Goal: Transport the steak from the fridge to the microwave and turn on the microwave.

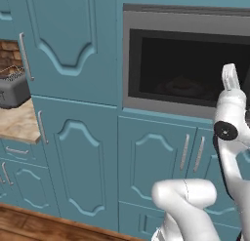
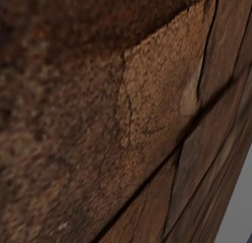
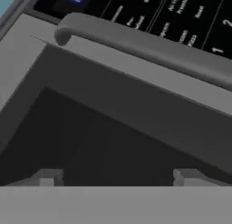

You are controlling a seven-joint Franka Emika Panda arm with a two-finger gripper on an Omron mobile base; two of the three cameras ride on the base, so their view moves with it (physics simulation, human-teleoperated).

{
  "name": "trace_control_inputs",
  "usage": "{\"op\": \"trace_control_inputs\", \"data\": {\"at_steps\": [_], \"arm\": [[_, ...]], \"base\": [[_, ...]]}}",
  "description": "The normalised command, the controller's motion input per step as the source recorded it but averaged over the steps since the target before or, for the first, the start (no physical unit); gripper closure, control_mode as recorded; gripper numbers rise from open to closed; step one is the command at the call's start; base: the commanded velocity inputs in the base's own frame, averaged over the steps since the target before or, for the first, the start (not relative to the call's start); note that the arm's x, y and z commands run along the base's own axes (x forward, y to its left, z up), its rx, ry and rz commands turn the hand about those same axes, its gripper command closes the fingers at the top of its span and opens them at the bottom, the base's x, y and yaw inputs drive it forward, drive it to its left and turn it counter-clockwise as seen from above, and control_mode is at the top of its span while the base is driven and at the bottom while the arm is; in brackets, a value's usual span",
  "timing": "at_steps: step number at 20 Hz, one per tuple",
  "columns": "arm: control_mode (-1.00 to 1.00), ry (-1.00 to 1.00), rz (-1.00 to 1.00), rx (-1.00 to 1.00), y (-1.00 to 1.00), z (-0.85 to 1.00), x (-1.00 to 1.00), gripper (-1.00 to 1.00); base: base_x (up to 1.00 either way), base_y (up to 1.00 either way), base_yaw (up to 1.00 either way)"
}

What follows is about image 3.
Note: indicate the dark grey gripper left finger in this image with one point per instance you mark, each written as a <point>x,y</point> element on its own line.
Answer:
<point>48,177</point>

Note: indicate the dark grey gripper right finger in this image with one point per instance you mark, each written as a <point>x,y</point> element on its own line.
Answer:
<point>187,177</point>

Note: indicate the grey microwave door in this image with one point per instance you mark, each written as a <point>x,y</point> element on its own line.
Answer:
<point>127,112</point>

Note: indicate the grey microwave oven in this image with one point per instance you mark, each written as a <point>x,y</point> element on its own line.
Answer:
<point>169,19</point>

